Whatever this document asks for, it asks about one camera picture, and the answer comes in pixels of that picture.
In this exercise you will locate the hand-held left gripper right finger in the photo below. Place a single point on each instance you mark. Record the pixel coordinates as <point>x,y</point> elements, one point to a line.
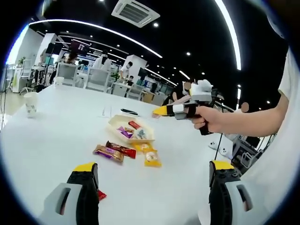
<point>219,189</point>

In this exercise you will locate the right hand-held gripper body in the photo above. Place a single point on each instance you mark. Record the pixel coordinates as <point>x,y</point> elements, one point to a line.
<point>201,90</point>

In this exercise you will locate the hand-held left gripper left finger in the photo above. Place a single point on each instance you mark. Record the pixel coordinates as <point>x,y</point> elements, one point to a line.
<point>82,187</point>

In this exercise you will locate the small red food packet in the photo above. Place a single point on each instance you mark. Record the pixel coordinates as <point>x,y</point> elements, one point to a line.
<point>101,195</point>

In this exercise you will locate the red food packet white print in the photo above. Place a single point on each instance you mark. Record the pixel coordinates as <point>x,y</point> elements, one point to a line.
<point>133,124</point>

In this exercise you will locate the brown purple-label food bar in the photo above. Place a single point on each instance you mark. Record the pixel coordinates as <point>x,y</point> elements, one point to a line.
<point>109,153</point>

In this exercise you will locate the yellow bun food packet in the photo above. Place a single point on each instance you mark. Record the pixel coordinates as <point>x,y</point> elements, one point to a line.
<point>152,159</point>
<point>143,147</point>

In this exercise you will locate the purple brown food packet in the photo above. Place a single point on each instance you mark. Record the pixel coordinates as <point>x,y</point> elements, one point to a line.
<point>124,133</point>

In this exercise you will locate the dark red food bar packet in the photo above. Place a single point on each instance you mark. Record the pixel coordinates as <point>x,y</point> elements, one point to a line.
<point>120,148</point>

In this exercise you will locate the cream hexagonal container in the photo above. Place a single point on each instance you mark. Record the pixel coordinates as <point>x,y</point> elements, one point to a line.
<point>114,122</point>

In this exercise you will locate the person's right hand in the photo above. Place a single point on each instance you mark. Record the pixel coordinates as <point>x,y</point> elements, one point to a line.
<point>211,122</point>

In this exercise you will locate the white game controller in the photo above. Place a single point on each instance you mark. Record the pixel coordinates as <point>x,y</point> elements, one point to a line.
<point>225,151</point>

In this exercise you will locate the white mesh office chair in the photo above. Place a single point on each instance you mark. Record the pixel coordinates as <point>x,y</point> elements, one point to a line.
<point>25,70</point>
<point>66,73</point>
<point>136,91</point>
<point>99,79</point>

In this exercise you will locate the long ceiling light strip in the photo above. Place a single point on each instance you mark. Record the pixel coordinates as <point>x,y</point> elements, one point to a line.
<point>93,24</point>
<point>236,44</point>

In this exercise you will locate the person's white shirt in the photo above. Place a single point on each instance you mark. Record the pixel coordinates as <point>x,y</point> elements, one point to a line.
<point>276,178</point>

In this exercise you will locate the printed white paper cup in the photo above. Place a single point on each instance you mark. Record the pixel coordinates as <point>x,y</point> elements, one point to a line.
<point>31,104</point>

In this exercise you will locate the grey chest-worn device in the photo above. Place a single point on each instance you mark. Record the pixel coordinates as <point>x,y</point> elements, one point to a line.
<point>276,23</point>

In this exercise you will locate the ceiling air conditioner vent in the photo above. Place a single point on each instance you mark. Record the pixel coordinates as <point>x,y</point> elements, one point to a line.
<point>136,11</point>

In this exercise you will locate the hanging dark display screen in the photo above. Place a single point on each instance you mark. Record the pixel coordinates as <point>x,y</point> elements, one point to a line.
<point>79,45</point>

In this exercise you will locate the potted green plant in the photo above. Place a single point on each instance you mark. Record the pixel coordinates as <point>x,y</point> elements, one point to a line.
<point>22,60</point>

